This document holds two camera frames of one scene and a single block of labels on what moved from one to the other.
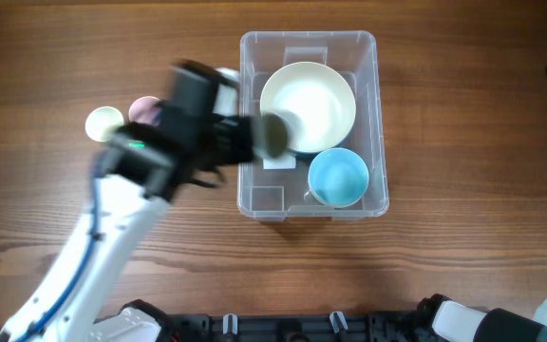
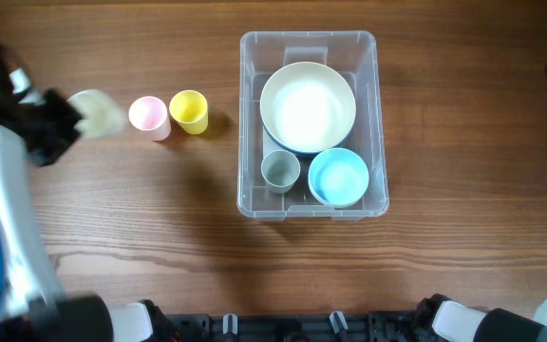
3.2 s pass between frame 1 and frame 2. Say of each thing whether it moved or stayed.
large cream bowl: stayed
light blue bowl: stayed
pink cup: stayed
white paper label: moved
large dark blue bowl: stayed
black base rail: stayed
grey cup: moved
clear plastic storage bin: stayed
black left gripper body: moved
